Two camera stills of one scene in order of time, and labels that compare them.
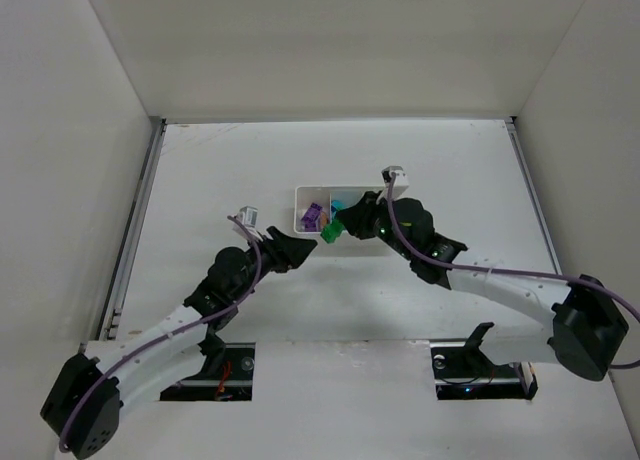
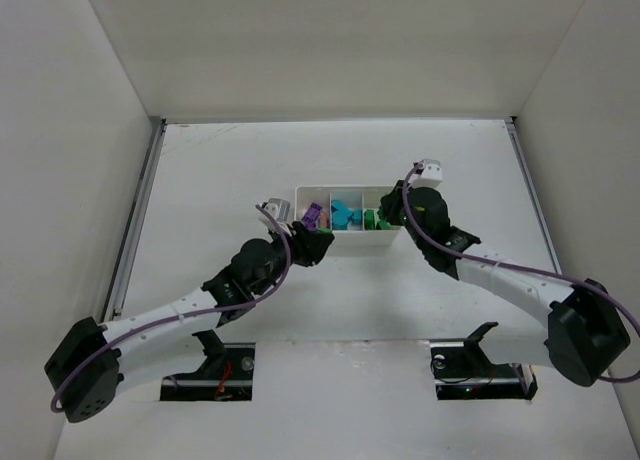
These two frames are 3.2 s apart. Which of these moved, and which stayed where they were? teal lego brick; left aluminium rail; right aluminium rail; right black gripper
Moved: right black gripper
Stayed: right aluminium rail; left aluminium rail; teal lego brick
